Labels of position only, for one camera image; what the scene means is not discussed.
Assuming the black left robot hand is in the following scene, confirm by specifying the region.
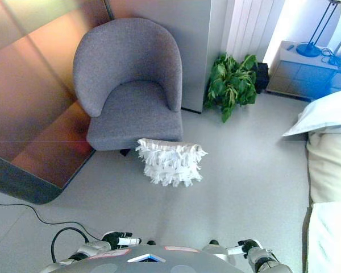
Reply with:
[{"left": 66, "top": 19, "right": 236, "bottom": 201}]
[{"left": 102, "top": 231, "right": 142, "bottom": 253}]

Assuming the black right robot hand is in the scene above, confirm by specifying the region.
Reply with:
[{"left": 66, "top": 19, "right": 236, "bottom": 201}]
[{"left": 226, "top": 239, "right": 263, "bottom": 258}]

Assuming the white fringed throw pillow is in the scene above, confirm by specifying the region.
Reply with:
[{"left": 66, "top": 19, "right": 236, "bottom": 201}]
[{"left": 135, "top": 138, "right": 209, "bottom": 188}]

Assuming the pale blue bed pillow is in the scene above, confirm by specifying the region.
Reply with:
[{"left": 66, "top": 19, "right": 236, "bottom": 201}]
[{"left": 281, "top": 88, "right": 341, "bottom": 138}]

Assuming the gray robot torso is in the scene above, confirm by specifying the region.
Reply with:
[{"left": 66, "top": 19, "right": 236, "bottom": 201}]
[{"left": 49, "top": 245, "right": 246, "bottom": 273}]

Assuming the white bed sheet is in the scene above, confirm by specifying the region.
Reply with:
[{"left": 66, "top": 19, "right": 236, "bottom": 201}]
[{"left": 301, "top": 201, "right": 341, "bottom": 273}]

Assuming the cream bed blanket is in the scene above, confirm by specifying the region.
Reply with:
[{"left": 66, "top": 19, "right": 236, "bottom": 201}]
[{"left": 305, "top": 130, "right": 341, "bottom": 206}]

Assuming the gray fabric tub armchair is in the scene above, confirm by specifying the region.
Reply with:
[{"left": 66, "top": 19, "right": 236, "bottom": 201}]
[{"left": 72, "top": 18, "right": 184, "bottom": 156}]

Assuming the brown wooden cabinet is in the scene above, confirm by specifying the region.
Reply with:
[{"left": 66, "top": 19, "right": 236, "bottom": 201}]
[{"left": 0, "top": 0, "right": 114, "bottom": 205}]

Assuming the green leafy potted plant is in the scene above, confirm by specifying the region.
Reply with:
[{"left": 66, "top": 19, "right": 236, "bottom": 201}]
[{"left": 204, "top": 52, "right": 259, "bottom": 123}]

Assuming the black plant pot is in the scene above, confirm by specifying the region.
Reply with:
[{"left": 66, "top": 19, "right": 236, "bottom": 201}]
[{"left": 255, "top": 62, "right": 271, "bottom": 95}]

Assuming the white bedside table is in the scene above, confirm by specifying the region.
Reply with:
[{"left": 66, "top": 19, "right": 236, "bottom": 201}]
[{"left": 265, "top": 40, "right": 341, "bottom": 102}]

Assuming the white pleated curtain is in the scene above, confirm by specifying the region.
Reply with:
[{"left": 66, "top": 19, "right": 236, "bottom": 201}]
[{"left": 224, "top": 0, "right": 286, "bottom": 62}]

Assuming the thick black wrist cable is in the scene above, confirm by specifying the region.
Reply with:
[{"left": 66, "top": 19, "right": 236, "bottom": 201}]
[{"left": 51, "top": 226, "right": 90, "bottom": 264}]

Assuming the thin black floor cable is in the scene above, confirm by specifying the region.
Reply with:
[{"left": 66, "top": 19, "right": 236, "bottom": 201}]
[{"left": 0, "top": 200, "right": 103, "bottom": 243}]

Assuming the dark cable on bedside table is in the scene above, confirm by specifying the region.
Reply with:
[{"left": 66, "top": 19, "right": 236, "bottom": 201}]
[{"left": 319, "top": 47, "right": 341, "bottom": 68}]

